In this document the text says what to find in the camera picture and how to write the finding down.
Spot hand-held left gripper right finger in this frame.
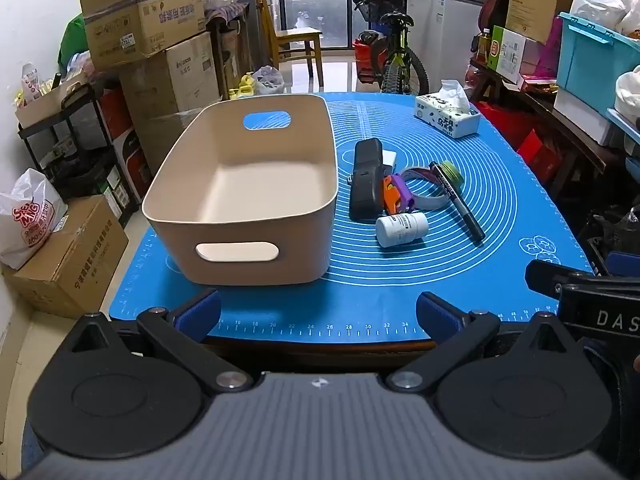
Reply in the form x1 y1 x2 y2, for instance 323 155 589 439
385 291 577 394

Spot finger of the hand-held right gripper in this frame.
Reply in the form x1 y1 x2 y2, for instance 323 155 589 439
525 259 597 307

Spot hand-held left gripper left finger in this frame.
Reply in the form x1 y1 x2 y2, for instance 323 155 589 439
67 287 256 395

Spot white pill bottle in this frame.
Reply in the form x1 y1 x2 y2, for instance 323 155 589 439
375 211 430 248

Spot black marker pen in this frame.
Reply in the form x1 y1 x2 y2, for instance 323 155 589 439
429 161 487 242

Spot grey tape roll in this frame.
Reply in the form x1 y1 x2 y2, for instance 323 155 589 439
400 166 454 210

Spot beige plastic storage bin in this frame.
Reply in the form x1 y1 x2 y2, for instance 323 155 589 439
141 94 337 287

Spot purple and orange toy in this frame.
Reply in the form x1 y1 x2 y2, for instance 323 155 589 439
382 172 416 214

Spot green tape roll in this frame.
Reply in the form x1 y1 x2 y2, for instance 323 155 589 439
440 161 466 185

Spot blue silicone mat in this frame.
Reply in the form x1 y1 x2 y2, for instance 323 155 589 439
109 91 596 346

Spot red gift box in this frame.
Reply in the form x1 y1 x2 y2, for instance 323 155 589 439
517 130 563 183

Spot flat cardboard box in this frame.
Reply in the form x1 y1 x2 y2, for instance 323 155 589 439
10 195 130 320

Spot dark wooden side table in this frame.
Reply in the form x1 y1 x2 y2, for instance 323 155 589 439
470 57 626 201

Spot red and white appliance box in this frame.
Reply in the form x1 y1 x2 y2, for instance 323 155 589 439
97 87 153 201

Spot white tissue pack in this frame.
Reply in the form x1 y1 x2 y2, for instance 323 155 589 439
414 79 482 139

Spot white plastic shopping bag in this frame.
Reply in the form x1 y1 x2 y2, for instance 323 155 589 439
0 168 68 271

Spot black metal cart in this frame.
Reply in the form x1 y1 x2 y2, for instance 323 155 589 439
17 82 151 226

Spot large brown cardboard box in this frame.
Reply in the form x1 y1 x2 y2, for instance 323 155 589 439
119 31 221 173

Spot teal storage crate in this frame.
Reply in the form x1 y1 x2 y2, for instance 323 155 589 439
556 11 640 106

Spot green and white carton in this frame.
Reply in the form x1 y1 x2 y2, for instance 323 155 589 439
487 25 543 83

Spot yellow plastic toy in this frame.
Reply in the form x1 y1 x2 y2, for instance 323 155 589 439
229 72 257 100

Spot clear plastic bag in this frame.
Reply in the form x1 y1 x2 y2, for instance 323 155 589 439
252 65 286 96

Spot cardboard tray with snacks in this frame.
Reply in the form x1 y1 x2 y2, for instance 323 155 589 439
15 72 88 128

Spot black and green bicycle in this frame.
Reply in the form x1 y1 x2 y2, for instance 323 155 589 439
335 0 431 96

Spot red bucket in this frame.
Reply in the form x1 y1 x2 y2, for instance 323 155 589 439
354 37 381 83

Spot cloth-covered side table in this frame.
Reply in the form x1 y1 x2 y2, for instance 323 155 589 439
205 2 256 96

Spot brown cardboard sheet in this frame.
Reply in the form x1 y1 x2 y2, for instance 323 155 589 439
505 0 586 45

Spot wooden chair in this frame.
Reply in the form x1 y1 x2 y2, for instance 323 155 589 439
255 0 325 88

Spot open printed cardboard box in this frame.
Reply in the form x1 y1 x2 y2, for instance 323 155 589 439
77 0 207 72

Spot green bag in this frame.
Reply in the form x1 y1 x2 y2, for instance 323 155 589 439
57 15 91 78

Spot glass balcony door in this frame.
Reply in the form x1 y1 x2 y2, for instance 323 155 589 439
277 0 353 51

